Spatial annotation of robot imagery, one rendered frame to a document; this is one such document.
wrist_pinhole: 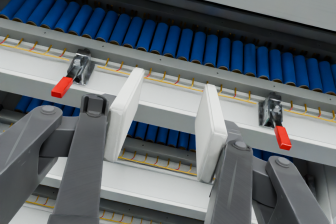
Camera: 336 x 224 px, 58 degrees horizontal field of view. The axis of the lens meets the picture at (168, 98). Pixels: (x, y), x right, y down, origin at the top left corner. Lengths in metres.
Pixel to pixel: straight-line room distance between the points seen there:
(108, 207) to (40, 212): 0.14
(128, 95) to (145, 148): 0.39
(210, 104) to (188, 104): 0.24
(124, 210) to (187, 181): 0.19
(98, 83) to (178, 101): 0.11
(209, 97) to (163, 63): 0.25
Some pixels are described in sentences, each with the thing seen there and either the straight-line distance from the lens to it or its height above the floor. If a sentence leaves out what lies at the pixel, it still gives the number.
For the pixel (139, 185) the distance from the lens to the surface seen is 0.54.
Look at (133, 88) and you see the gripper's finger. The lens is 0.17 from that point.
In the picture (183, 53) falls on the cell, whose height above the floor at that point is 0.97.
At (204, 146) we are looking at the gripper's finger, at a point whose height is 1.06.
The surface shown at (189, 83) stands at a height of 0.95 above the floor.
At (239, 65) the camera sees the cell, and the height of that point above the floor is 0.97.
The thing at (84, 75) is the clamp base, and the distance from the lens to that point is 0.42.
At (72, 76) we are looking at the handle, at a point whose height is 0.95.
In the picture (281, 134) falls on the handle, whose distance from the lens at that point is 0.39.
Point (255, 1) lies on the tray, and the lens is 0.35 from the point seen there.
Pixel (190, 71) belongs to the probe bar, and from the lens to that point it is 0.42.
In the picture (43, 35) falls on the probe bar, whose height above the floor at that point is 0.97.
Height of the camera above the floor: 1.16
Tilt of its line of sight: 34 degrees down
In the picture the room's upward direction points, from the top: 14 degrees clockwise
